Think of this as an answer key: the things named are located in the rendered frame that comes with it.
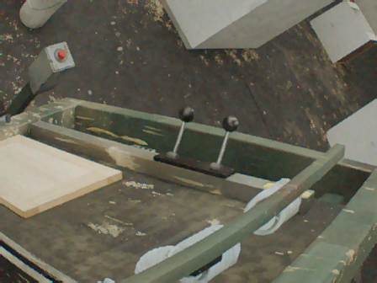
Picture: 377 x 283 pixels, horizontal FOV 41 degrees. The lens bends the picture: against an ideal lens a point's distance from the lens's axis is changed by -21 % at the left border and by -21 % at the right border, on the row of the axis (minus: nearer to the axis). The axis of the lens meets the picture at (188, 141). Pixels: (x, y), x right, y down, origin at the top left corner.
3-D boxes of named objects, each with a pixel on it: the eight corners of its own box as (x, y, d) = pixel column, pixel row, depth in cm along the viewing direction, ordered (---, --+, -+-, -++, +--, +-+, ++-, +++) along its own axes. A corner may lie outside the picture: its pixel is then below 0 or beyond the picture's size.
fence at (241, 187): (39, 131, 182) (39, 120, 181) (312, 206, 130) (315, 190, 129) (30, 135, 178) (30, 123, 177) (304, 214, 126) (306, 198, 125)
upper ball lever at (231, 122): (211, 173, 143) (229, 117, 145) (225, 176, 141) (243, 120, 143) (204, 168, 140) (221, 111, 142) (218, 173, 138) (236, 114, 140)
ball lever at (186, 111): (168, 162, 150) (186, 108, 151) (182, 165, 148) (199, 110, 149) (160, 157, 147) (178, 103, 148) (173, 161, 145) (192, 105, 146)
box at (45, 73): (43, 66, 212) (66, 40, 201) (52, 90, 211) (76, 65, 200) (23, 72, 203) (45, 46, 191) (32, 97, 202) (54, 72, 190)
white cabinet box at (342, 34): (322, 24, 662) (356, 3, 617) (344, 63, 652) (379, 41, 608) (309, 21, 627) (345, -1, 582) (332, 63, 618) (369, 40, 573)
